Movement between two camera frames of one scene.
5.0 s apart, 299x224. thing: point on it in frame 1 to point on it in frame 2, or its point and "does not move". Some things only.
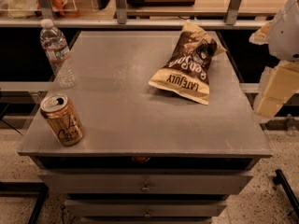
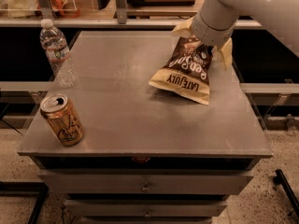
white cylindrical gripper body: [286, 35] to [207, 34]
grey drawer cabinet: [148, 156] does not move
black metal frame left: [16, 189] does not move
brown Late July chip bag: [187, 73] does not move
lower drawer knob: [147, 213] does not move
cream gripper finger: [263, 35] to [183, 29]
